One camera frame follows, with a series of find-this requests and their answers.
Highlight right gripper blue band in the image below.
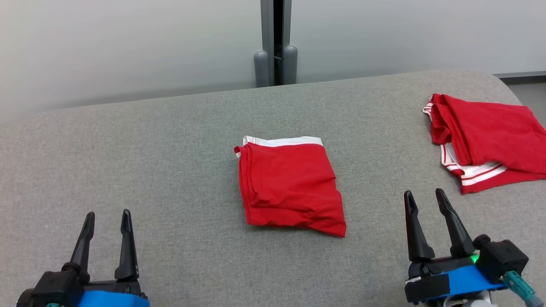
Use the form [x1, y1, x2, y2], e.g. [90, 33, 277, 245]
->
[404, 188, 529, 304]

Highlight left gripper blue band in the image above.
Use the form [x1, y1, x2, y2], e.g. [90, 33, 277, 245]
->
[16, 209, 151, 307]

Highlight red white-trimmed shorts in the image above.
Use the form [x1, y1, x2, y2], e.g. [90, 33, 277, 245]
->
[422, 93, 546, 195]

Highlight red Bulls jersey white band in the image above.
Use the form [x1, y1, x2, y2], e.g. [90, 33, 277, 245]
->
[234, 136, 347, 238]

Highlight grey baseboard strip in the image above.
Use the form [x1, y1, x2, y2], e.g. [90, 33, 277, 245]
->
[493, 71, 546, 79]

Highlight right arm teal cable connector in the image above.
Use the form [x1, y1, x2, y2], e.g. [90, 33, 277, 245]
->
[501, 271, 544, 307]

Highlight grey rounded post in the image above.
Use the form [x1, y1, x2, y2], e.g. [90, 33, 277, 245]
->
[283, 45, 298, 85]
[254, 51, 270, 88]

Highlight dark metal wall frame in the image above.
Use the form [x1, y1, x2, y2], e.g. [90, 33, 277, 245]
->
[261, 0, 292, 86]

